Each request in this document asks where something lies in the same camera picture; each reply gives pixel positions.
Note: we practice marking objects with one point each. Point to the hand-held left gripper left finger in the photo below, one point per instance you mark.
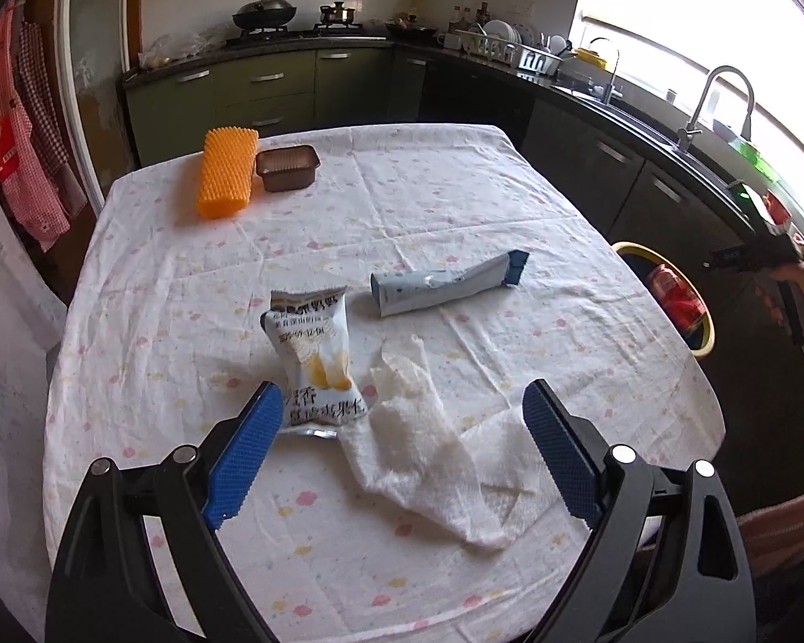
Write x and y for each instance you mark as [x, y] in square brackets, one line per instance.
[241, 455]

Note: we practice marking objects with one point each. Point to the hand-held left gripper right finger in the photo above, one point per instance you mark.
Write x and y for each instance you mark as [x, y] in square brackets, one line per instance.
[563, 455]

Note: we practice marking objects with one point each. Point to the yellow rimmed trash bin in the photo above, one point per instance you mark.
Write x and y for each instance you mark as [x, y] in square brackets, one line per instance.
[643, 253]

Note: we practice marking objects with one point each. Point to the white snack packet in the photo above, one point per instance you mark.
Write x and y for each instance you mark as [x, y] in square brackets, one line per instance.
[315, 355]

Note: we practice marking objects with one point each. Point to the white paper towel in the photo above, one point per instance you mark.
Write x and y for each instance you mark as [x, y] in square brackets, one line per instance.
[415, 455]

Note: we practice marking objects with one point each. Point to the grey blue tube packet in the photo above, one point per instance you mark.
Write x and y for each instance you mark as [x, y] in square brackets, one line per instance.
[435, 285]

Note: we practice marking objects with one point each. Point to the orange foam fruit net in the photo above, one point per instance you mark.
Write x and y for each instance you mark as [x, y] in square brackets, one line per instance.
[224, 174]

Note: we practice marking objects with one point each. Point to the brown plastic tray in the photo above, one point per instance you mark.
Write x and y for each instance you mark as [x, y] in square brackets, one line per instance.
[288, 171]

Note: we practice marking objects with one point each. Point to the red container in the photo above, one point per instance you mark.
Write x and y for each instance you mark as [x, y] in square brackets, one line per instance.
[777, 207]

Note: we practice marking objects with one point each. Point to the green plastic container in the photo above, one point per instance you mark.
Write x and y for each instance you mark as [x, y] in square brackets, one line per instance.
[754, 157]

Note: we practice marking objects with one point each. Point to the tall steel faucet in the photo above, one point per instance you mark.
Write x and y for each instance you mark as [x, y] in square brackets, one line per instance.
[690, 124]

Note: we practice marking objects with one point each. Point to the dark kitchen base cabinet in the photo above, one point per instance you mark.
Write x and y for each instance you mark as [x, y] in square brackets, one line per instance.
[576, 147]

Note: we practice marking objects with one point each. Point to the small steel faucet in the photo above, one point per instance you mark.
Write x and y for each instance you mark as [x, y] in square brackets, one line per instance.
[614, 77]

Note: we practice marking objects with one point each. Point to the pink clothing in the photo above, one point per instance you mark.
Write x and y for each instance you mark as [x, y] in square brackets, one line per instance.
[790, 529]

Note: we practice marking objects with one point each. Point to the black kitchen countertop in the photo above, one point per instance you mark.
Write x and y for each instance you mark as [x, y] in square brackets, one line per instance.
[576, 88]

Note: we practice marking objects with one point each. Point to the yellow sponge holder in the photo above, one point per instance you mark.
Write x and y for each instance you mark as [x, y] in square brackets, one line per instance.
[589, 57]

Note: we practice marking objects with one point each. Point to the bright window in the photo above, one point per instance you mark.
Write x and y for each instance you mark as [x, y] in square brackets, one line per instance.
[677, 0]

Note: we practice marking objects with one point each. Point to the white floral tablecloth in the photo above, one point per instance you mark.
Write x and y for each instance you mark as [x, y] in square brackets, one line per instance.
[442, 214]

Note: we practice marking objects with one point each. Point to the white dish rack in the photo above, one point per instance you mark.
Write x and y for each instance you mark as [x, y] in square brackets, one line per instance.
[509, 50]

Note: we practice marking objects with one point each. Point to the red checked apron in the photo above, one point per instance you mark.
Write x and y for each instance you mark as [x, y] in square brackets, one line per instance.
[13, 167]

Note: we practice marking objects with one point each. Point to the seasoning bottles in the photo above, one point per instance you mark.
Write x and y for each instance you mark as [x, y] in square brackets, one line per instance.
[472, 19]

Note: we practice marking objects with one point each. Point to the green kitchen base cabinet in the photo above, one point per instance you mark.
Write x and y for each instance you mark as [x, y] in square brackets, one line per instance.
[261, 80]

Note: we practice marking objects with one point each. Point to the white mug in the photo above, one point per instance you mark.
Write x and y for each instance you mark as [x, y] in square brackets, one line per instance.
[450, 40]

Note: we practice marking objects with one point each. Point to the brown checked apron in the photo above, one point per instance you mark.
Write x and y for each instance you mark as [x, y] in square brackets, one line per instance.
[47, 127]

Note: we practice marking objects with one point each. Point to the clear plastic bags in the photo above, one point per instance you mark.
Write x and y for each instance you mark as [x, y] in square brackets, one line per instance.
[181, 50]

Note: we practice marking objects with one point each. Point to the dark frying pan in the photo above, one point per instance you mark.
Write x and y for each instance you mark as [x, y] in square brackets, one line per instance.
[412, 28]

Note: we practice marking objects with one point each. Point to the black gas stove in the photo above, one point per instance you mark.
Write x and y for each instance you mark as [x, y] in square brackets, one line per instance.
[295, 35]

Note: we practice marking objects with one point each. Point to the frosted glass sliding door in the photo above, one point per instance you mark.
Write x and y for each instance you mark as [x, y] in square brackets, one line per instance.
[97, 47]

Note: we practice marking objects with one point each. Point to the black lidded wok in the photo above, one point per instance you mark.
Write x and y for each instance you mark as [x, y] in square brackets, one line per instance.
[264, 12]

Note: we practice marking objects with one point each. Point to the small black pot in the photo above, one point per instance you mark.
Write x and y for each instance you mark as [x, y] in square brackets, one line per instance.
[337, 13]

